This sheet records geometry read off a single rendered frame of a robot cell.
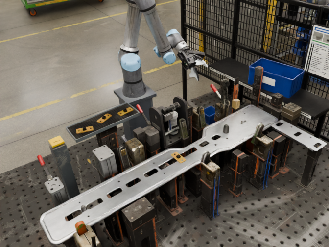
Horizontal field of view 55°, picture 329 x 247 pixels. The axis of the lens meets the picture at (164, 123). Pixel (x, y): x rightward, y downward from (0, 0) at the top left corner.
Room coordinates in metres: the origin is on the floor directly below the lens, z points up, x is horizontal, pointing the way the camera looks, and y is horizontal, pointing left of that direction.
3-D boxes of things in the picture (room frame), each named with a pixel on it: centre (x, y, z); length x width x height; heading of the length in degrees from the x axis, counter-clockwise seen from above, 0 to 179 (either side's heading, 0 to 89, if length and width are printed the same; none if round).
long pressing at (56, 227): (1.21, -0.05, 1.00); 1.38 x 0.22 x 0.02; 124
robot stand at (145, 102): (1.76, 0.17, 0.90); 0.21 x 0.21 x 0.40; 29
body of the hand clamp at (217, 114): (1.62, -0.36, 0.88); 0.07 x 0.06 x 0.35; 34
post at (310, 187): (1.25, -0.79, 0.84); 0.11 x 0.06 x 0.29; 34
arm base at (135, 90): (1.76, 0.17, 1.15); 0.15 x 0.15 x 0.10
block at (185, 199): (1.24, -0.05, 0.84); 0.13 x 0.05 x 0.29; 34
